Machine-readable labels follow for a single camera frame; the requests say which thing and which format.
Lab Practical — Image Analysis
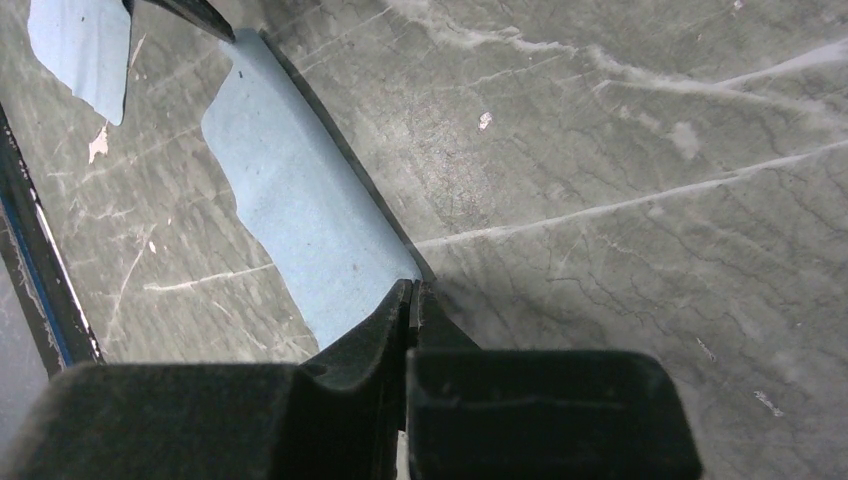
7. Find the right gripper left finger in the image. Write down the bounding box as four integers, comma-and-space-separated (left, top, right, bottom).
1, 280, 414, 479

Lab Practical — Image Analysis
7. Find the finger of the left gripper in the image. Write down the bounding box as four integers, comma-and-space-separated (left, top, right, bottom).
147, 0, 236, 44

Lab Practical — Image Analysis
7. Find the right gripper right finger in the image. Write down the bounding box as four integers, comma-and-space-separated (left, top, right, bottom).
406, 283, 703, 479

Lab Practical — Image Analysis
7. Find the blue cleaning cloth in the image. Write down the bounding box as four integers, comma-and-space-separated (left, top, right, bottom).
27, 0, 132, 125
201, 29, 422, 348

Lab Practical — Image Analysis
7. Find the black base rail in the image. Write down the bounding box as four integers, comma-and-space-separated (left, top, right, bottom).
1, 113, 105, 376

